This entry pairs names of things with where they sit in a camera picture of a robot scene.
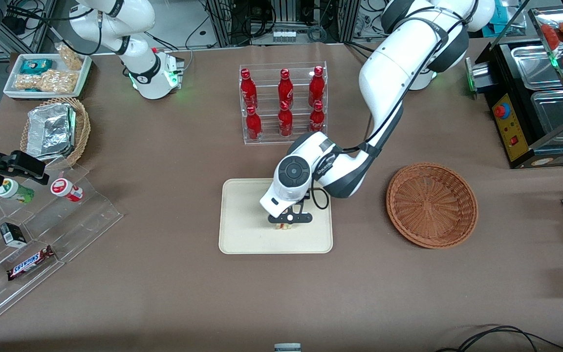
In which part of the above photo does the green labelled drink cup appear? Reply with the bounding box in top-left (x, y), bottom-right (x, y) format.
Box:
top-left (0, 178), bottom-right (35, 204)

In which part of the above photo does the light wicker basket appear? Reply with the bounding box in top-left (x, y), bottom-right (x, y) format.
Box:
top-left (20, 97), bottom-right (91, 170)

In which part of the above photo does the silver foil package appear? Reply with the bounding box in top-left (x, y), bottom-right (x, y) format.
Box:
top-left (26, 103), bottom-right (77, 161)

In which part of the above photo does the small clear peanut bag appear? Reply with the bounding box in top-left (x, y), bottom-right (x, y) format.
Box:
top-left (55, 43), bottom-right (85, 71)

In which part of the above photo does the steel pan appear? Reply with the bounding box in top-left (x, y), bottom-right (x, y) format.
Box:
top-left (510, 44), bottom-right (563, 92)
top-left (531, 89), bottom-right (563, 143)

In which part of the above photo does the small black carton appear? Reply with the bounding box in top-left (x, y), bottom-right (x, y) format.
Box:
top-left (0, 222), bottom-right (27, 247)

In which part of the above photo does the aluminium frame rack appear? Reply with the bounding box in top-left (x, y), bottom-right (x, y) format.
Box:
top-left (206, 0), bottom-right (360, 47)

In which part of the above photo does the black floor cable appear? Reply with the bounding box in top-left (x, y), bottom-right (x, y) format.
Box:
top-left (435, 325), bottom-right (563, 352)

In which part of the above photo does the Snickers chocolate bar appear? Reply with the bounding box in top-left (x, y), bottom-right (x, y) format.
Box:
top-left (7, 245), bottom-right (56, 281)

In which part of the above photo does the white rectangular snack tray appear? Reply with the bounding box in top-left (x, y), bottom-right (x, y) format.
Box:
top-left (3, 53), bottom-right (92, 100)

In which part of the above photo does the cream plastic tray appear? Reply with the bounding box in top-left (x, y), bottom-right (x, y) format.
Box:
top-left (218, 177), bottom-right (334, 255)

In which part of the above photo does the large clear nut bag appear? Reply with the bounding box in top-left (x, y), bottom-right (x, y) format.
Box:
top-left (14, 69), bottom-right (78, 94)

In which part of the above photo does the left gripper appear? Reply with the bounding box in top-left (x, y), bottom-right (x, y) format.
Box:
top-left (260, 188), bottom-right (314, 231)

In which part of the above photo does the teal snack packet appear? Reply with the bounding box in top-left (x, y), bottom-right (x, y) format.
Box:
top-left (20, 59), bottom-right (53, 75)

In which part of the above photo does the red labelled drink cup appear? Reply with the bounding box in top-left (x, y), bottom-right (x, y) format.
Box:
top-left (50, 178), bottom-right (85, 202)

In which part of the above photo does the clear acrylic bottle rack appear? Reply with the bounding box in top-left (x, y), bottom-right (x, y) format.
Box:
top-left (239, 61), bottom-right (327, 145)

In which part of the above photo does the metal cylinder with green rim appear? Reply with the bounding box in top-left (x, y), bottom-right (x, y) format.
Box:
top-left (465, 57), bottom-right (500, 100)

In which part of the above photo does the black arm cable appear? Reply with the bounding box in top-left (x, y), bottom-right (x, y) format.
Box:
top-left (309, 10), bottom-right (473, 211)

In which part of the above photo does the red cola bottle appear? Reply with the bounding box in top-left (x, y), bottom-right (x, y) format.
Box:
top-left (308, 66), bottom-right (325, 106)
top-left (278, 100), bottom-right (294, 138)
top-left (278, 68), bottom-right (294, 106)
top-left (240, 68), bottom-right (258, 110)
top-left (309, 100), bottom-right (325, 133)
top-left (246, 105), bottom-right (262, 142)

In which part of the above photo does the black food warmer cabinet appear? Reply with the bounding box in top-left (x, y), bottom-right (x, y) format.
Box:
top-left (465, 0), bottom-right (563, 170)

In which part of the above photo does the clear acrylic stepped display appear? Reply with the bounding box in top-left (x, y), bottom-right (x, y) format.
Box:
top-left (0, 164), bottom-right (124, 330)

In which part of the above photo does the brown wicker basket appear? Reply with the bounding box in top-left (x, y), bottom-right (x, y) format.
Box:
top-left (386, 162), bottom-right (478, 249)

